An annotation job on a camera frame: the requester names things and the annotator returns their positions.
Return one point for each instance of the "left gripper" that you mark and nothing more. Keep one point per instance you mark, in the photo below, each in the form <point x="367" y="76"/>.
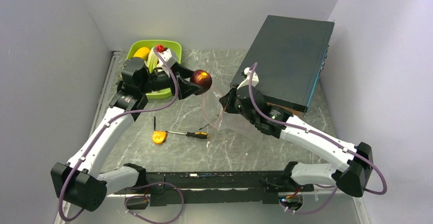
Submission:
<point x="186" y="88"/>

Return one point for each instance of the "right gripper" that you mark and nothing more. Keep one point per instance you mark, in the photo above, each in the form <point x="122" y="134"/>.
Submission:
<point x="228" y="99"/>

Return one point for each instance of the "dark red onion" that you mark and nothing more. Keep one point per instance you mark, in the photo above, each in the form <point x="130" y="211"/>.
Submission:
<point x="203" y="79"/>

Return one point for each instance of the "clear zip top bag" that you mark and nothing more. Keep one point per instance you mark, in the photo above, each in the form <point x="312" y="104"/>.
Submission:
<point x="220" y="120"/>

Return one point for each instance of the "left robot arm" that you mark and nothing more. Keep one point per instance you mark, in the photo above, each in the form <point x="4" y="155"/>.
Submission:
<point x="80" y="181"/>

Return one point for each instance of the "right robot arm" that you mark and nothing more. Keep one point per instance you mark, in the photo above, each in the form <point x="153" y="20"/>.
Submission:
<point x="348" y="166"/>

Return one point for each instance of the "celery stalk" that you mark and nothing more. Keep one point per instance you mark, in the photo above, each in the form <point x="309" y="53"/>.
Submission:
<point x="152" y="61"/>

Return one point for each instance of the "black yellow screwdriver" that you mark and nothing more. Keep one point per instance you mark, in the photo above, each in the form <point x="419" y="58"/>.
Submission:
<point x="198" y="135"/>

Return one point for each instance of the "yellow lemon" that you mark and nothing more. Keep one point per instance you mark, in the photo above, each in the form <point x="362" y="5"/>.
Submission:
<point x="142" y="52"/>

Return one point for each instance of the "orange tape measure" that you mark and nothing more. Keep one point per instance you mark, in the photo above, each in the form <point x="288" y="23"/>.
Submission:
<point x="159" y="137"/>

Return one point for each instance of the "dark grey box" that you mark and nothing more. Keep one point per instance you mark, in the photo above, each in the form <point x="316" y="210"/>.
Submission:
<point x="289" y="53"/>

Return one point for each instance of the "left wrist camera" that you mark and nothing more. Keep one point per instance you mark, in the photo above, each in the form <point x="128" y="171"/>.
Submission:
<point x="167" y="54"/>

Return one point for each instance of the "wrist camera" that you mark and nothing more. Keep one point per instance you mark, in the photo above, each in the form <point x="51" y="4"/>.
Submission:
<point x="250" y="78"/>
<point x="167" y="54"/>

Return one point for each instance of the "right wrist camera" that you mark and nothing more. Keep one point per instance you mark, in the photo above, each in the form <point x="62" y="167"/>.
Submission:
<point x="250" y="78"/>

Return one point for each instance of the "aluminium frame rail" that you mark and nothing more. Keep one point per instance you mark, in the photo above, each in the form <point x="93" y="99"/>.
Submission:
<point x="105" y="93"/>

